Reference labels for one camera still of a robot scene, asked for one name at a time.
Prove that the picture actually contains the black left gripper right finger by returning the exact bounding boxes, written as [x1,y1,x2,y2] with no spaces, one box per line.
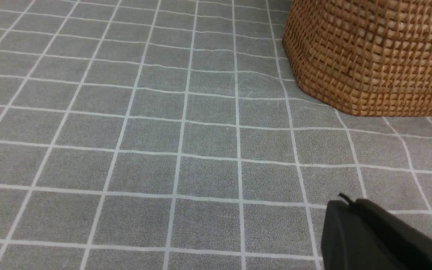
[353,199,432,270]

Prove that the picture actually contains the grey checkered tablecloth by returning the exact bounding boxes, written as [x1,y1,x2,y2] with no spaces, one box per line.
[0,0,432,270]

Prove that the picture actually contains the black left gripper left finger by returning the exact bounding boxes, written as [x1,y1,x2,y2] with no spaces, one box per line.
[321,193,407,270]

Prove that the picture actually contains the woven rattan basket green lining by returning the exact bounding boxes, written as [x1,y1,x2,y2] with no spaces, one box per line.
[282,0,432,117]

